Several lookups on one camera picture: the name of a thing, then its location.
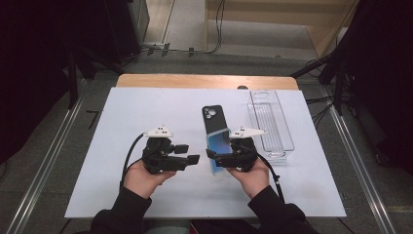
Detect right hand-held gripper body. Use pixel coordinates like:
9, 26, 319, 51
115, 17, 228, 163
213, 126, 268, 174

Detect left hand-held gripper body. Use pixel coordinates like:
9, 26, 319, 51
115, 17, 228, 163
141, 125, 190, 175

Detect iridescent phone case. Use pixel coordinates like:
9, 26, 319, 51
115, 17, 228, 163
206, 128, 235, 176

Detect black phone case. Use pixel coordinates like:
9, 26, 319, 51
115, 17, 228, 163
202, 104, 228, 135

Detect clear plastic tray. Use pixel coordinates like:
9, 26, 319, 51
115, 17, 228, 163
247, 90, 296, 160

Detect person's right hand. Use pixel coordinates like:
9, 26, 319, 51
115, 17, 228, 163
227, 158, 271, 200

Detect person's left hand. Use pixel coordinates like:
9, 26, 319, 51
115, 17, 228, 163
123, 159, 178, 200

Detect white board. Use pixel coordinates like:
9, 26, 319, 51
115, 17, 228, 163
63, 86, 347, 218

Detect black metal stand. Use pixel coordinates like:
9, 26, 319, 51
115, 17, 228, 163
290, 48, 350, 115
66, 45, 125, 110

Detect dark cabinet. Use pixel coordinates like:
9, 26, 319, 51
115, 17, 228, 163
103, 0, 150, 64

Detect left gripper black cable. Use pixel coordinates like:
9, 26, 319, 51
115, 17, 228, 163
119, 133, 146, 193

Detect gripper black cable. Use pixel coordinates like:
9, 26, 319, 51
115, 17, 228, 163
238, 144, 286, 204
119, 133, 146, 193

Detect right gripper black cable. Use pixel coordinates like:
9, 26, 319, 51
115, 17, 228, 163
238, 144, 286, 204

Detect black floor cables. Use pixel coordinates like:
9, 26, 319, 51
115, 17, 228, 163
305, 96, 335, 130

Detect aluminium floor rail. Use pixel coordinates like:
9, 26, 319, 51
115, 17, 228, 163
324, 94, 398, 234
6, 79, 89, 234

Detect hanging black cable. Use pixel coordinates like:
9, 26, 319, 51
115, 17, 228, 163
207, 0, 227, 55

